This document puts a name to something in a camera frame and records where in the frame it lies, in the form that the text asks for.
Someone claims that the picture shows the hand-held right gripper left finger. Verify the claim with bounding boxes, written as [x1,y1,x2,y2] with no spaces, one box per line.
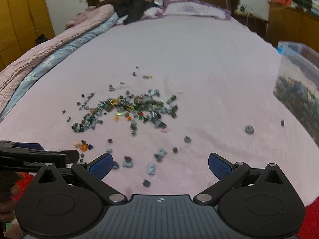
[34,153,127,206]

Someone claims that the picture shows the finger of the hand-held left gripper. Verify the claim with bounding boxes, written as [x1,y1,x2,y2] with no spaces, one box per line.
[0,150,80,164]
[0,141,45,151]

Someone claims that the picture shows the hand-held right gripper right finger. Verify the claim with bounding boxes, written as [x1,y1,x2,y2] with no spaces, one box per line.
[193,153,287,207]

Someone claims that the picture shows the small toy bricks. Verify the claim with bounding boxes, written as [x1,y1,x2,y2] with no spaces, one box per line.
[62,66,286,188]

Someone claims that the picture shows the heap of colourful toy bricks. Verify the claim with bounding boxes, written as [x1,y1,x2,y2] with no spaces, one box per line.
[274,76,319,135]

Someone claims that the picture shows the clear plastic storage bin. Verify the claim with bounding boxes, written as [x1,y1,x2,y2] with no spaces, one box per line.
[273,40,319,146]

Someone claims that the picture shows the person's left hand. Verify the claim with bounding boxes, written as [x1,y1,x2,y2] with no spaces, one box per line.
[0,172,20,221]

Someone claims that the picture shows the pink bed sheet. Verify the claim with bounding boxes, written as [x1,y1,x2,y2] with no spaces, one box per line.
[0,15,319,229]

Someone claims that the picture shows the small black bag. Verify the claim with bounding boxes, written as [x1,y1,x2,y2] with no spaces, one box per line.
[35,33,48,45]

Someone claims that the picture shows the yellow wooden wardrobe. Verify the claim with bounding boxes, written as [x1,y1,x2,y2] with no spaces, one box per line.
[0,0,56,71]

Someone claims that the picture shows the pink plush toy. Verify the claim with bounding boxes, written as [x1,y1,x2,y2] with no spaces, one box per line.
[65,12,86,29]

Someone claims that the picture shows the dark wooden nightstand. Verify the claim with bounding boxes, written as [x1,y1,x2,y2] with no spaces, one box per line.
[234,4,268,39]

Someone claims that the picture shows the wooden dresser cabinet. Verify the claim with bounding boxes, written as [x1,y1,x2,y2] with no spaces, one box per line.
[265,1,319,55]

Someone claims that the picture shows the purple embroidered pillow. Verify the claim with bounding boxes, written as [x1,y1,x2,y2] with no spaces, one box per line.
[163,0,232,20]

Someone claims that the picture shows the white purple-frilled pillow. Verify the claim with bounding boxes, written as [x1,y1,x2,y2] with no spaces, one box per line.
[139,7,165,22]

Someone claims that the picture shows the black garment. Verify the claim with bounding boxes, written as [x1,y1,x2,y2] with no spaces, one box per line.
[113,0,160,25]

